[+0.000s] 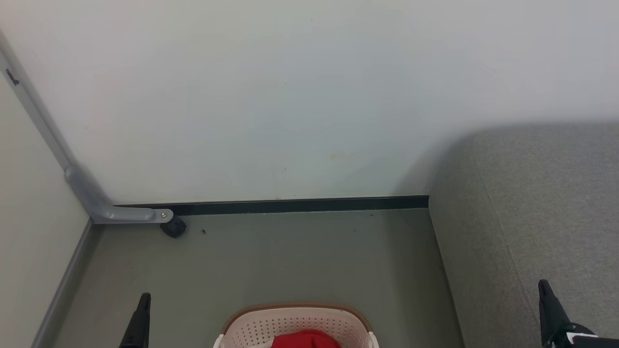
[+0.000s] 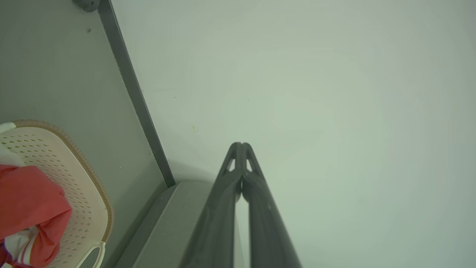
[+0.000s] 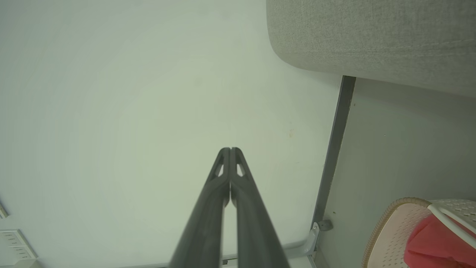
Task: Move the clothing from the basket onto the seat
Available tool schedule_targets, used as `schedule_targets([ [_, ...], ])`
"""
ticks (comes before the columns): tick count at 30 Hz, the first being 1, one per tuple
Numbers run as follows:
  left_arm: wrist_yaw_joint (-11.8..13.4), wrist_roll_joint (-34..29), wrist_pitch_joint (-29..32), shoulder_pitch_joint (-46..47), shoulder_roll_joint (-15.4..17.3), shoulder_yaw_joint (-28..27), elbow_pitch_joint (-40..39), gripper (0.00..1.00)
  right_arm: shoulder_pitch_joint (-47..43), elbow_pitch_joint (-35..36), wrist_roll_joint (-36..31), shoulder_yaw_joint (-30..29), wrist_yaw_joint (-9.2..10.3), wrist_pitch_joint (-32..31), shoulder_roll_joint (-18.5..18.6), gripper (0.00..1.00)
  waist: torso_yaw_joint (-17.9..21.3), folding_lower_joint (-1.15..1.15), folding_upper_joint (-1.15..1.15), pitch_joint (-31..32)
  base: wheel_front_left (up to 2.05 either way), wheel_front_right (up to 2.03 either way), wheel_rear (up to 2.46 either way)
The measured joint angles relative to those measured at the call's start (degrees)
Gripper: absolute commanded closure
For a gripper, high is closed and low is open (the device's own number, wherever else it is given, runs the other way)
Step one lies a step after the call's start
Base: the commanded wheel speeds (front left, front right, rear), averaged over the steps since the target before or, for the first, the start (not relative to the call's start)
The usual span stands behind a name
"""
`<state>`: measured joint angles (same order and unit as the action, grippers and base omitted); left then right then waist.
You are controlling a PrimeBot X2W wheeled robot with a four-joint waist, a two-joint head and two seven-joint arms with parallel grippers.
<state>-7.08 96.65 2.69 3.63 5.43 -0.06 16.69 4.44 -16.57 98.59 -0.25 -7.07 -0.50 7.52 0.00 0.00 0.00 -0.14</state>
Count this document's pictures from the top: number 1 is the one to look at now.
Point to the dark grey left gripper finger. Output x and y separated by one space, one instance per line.
139 324

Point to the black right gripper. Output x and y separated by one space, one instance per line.
587 340

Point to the red garment with white trim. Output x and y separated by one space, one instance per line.
305 340

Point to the grey fabric sofa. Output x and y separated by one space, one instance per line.
527 212

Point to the grey skirting strip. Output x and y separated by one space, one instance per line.
63 290

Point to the black caster wheel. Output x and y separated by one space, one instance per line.
174 227

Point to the cream perforated laundry basket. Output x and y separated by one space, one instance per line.
290 325

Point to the black baseboard strip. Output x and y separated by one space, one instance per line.
300 205

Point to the grey metal bracket with caster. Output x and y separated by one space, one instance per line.
87 191

